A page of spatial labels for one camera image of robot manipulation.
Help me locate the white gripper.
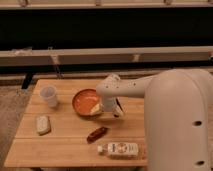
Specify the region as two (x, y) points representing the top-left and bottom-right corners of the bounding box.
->
(90, 97), (124, 117)

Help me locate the dark red pepper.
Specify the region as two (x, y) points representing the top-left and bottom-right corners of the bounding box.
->
(87, 127), (108, 143)

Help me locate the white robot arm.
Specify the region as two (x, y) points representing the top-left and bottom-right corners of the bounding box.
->
(96, 69), (213, 171)

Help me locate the orange ceramic bowl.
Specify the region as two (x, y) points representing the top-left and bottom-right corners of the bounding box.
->
(72, 89), (100, 116)

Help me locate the wooden table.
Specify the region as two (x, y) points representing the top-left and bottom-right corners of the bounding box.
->
(4, 79), (147, 168)

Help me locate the white plastic bottle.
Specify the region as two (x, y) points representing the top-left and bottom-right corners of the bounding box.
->
(97, 142), (139, 157)

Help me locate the clear plastic cup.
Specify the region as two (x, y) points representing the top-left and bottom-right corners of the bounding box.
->
(39, 86), (58, 108)

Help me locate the beige sponge block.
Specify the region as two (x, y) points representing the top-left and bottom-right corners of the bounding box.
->
(36, 116), (51, 135)

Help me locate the long grey bench rail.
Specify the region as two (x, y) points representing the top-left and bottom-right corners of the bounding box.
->
(0, 46), (213, 66)

